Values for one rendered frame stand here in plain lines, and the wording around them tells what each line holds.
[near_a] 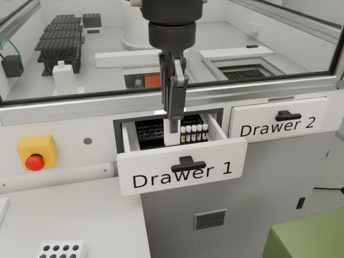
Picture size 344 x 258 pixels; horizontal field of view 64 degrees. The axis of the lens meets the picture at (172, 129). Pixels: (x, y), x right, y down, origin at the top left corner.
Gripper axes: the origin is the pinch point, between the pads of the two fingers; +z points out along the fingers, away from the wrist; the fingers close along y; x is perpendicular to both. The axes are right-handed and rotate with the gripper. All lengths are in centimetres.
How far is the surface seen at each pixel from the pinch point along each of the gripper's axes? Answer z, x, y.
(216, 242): 67, 21, -16
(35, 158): 9.9, -29.3, -9.5
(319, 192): 99, 107, -56
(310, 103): 6.8, 43.0, -14.6
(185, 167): 8.1, 2.2, 2.5
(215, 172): 14.3, 10.7, -1.0
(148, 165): 9.2, -5.0, -1.0
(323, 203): 99, 103, -47
